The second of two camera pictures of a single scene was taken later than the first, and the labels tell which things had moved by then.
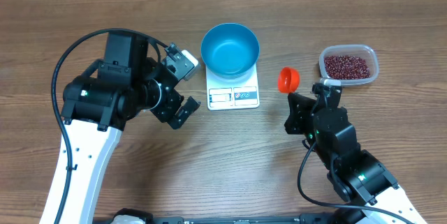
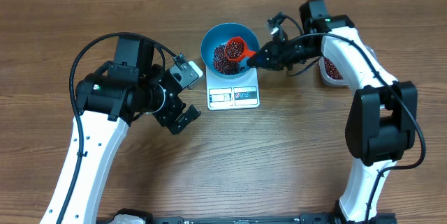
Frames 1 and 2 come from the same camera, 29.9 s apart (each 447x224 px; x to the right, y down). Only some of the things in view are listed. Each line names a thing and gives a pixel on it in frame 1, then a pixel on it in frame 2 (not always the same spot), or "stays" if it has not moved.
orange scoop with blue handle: (288, 79) to (235, 49)
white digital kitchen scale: (225, 94) stays
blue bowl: (230, 50) stays
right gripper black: (298, 106) to (275, 60)
